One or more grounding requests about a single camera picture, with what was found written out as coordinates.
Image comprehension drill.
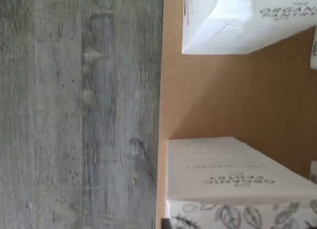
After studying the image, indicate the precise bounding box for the white box green strip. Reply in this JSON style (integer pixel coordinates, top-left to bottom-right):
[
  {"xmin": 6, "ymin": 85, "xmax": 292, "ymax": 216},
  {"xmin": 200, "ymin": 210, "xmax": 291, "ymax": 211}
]
[{"xmin": 165, "ymin": 136, "xmax": 317, "ymax": 229}]

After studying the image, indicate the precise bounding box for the white box pink strip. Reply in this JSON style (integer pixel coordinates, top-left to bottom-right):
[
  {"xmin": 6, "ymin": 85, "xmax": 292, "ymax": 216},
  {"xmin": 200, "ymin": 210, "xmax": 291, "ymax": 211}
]
[
  {"xmin": 309, "ymin": 25, "xmax": 317, "ymax": 71},
  {"xmin": 181, "ymin": 0, "xmax": 317, "ymax": 55}
]

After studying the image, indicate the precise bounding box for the wooden shelf board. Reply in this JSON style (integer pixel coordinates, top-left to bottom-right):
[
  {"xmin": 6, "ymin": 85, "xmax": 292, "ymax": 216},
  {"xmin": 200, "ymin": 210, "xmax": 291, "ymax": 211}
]
[{"xmin": 156, "ymin": 0, "xmax": 317, "ymax": 229}]

